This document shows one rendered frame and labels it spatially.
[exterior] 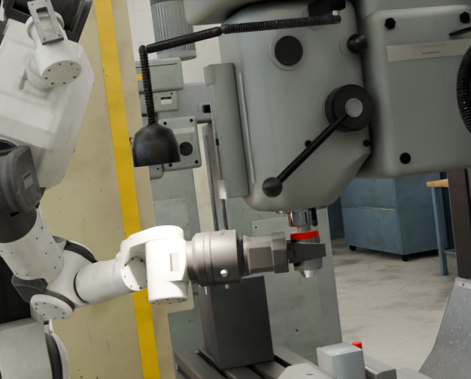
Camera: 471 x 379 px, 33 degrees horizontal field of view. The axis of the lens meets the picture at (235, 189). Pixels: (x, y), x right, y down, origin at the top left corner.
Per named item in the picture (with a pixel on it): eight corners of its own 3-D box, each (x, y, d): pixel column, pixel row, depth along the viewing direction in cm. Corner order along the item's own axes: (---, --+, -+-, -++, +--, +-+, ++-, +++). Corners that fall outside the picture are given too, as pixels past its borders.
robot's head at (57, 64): (34, 96, 131) (46, 61, 125) (19, 48, 136) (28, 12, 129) (73, 93, 135) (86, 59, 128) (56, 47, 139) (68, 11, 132)
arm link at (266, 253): (284, 227, 124) (208, 235, 125) (290, 289, 125) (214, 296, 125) (283, 219, 137) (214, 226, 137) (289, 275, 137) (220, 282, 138)
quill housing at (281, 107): (270, 216, 118) (243, -2, 116) (229, 211, 137) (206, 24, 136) (386, 199, 123) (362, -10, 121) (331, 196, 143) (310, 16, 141)
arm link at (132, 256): (161, 223, 129) (110, 240, 138) (165, 278, 126) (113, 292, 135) (191, 227, 133) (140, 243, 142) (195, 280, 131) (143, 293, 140)
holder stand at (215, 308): (220, 370, 169) (208, 277, 168) (204, 347, 191) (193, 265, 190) (275, 360, 172) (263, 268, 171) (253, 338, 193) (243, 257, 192)
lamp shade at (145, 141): (124, 168, 122) (119, 128, 121) (158, 164, 127) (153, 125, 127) (156, 165, 117) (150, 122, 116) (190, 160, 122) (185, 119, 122)
